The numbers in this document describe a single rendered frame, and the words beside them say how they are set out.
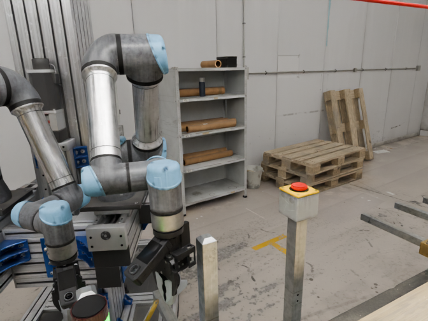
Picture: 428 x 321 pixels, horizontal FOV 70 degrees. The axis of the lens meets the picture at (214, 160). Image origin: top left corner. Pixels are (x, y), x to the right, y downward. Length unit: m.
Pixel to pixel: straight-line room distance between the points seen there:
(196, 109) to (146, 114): 2.66
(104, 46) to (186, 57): 2.74
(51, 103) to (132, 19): 2.22
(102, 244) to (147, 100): 0.53
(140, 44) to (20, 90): 0.39
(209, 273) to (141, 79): 0.59
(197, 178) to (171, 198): 3.23
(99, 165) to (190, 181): 3.12
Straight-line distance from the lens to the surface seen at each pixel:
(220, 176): 4.09
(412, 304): 1.04
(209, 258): 0.70
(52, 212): 0.90
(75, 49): 1.40
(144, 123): 1.11
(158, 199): 0.68
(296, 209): 0.77
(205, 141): 3.84
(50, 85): 1.35
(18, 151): 3.27
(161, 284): 0.82
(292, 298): 0.94
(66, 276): 0.97
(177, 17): 3.66
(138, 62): 0.96
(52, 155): 1.07
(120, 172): 0.76
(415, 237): 1.49
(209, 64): 3.51
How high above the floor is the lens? 1.51
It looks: 16 degrees down
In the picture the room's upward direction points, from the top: 1 degrees counter-clockwise
